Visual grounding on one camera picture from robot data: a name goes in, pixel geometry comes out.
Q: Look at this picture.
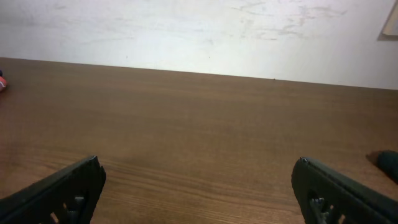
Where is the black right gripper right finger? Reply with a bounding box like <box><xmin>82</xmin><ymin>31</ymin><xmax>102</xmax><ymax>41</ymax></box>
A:
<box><xmin>291</xmin><ymin>157</ymin><xmax>397</xmax><ymax>223</ymax></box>

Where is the red printed folded garment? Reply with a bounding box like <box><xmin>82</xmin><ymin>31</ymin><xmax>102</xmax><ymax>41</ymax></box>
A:
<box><xmin>0</xmin><ymin>77</ymin><xmax>7</xmax><ymax>91</ymax></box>

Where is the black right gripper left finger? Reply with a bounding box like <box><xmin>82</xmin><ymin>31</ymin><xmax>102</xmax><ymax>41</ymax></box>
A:
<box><xmin>1</xmin><ymin>156</ymin><xmax>106</xmax><ymax>223</ymax></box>

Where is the beige wall fixture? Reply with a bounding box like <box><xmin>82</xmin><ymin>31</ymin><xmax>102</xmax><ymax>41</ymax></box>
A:
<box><xmin>382</xmin><ymin>2</ymin><xmax>398</xmax><ymax>36</ymax></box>

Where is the dark green t-shirt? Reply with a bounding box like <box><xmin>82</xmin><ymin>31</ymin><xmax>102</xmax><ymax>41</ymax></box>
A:
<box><xmin>376</xmin><ymin>151</ymin><xmax>398</xmax><ymax>183</ymax></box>

